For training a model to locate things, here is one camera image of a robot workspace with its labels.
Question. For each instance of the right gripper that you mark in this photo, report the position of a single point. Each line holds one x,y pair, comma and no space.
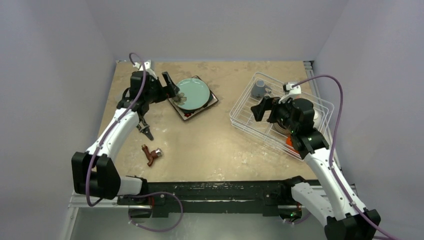
267,110

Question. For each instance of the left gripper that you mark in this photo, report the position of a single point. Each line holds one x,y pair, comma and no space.
164,92

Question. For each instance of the grey blue mug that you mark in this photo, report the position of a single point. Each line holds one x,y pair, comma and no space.
260,89

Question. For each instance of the teal round plate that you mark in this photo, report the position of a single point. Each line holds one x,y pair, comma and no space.
193,94

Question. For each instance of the white bowl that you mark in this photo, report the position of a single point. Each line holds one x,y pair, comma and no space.
318,119

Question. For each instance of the brown glazed bowl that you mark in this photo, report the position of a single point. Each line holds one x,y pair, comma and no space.
280,129

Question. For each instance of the orange bowl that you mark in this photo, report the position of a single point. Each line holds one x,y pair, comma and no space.
289,141

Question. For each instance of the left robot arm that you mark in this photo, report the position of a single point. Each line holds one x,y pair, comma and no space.
93,171

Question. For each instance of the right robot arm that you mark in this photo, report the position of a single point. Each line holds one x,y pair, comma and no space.
343,215

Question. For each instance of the square floral plate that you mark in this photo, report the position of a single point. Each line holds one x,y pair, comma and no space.
189,114

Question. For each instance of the brown pipe fitting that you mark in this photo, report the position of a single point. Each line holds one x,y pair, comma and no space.
151,155

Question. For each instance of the white wire dish rack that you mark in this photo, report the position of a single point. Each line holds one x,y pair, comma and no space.
242,117

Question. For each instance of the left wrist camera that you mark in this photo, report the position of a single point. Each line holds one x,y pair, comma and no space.
146,66

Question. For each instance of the black base frame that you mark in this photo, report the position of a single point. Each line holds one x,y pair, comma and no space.
270,198

